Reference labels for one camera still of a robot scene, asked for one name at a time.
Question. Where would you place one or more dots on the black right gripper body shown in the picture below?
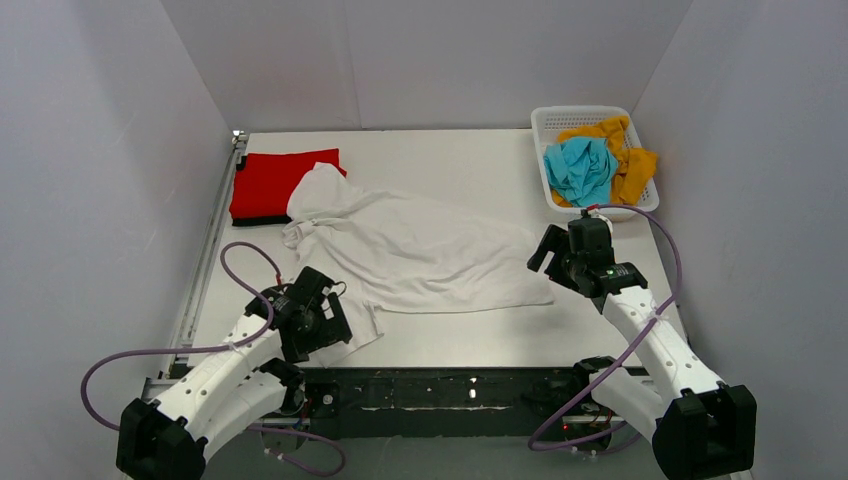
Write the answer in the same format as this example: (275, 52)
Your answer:
(553, 245)

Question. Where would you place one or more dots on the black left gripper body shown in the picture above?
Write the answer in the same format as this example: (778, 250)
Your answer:
(333, 321)

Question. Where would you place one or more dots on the white t shirt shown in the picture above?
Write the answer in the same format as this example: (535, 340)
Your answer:
(404, 253)

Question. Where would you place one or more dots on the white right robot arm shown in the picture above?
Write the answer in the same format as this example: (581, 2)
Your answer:
(698, 426)

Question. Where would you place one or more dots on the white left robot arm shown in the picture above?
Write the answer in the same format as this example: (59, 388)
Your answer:
(174, 435)

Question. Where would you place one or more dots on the light blue crumpled t shirt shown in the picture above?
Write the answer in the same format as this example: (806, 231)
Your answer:
(580, 170)

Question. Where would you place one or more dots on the mustard yellow crumpled t shirt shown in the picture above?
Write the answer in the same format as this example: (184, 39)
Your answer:
(649, 170)

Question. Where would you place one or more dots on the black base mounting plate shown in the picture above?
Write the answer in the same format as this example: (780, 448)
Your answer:
(342, 403)

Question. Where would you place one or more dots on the red folded t shirt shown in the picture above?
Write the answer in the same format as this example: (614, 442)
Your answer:
(264, 182)

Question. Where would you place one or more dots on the aluminium frame rail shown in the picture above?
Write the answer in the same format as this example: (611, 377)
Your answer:
(186, 317)

